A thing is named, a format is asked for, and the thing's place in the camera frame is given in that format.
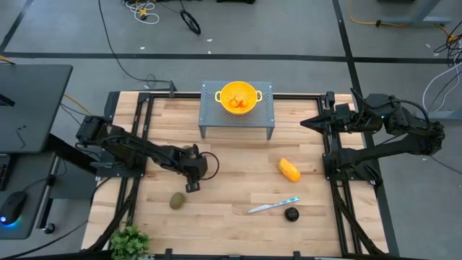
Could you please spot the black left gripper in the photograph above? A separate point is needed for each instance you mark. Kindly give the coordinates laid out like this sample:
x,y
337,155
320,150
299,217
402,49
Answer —
x,y
192,187

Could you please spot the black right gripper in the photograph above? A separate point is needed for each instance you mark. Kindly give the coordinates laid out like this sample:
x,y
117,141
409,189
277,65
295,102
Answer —
x,y
330,101

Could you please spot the brown-green kiwi fruit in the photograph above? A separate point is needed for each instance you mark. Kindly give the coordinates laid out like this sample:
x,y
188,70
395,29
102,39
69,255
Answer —
x,y
177,200

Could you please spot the yellow corn cob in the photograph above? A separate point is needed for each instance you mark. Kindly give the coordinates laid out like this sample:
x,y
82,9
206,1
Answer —
x,y
288,169

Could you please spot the small yellow-orange fruit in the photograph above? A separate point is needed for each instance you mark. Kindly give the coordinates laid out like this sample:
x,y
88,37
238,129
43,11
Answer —
x,y
234,103
244,103

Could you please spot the yellow plastic colander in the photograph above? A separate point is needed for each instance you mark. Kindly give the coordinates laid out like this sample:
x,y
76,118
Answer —
x,y
225,92

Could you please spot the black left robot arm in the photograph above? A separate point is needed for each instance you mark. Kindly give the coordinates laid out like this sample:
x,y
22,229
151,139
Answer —
x,y
144,148

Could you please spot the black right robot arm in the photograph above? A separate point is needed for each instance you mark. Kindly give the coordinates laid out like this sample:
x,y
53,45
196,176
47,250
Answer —
x,y
397,148

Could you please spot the black round fruit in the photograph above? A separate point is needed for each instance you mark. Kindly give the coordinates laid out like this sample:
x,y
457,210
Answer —
x,y
291,214

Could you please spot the grey perforated metal stand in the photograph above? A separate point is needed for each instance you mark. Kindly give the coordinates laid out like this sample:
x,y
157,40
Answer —
x,y
213,115

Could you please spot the green plant in white pot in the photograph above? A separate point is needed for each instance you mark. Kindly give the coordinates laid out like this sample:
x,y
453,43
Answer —
x,y
130,243

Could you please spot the grey metal table foot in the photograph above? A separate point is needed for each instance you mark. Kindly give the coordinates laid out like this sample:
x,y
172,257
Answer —
x,y
426,9
436,115

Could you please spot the black caster wheel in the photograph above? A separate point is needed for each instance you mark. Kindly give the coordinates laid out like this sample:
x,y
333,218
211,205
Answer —
x,y
49,228

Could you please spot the dark grey desk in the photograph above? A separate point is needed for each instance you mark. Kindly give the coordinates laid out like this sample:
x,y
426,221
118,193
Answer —
x,y
36,101

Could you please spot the black computer mouse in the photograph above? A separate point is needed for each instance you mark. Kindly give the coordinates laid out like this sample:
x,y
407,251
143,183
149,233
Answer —
x,y
12,207

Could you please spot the black keyboard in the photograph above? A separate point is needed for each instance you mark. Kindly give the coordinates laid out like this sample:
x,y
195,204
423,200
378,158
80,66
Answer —
x,y
4,173

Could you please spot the black desk monitor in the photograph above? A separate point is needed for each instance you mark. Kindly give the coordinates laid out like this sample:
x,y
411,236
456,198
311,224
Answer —
x,y
5,100

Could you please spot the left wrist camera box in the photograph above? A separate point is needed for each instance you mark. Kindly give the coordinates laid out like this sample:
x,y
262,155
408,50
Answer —
x,y
201,167

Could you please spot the black aluminium table frame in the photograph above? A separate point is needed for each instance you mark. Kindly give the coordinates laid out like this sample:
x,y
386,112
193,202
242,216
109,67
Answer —
x,y
180,96

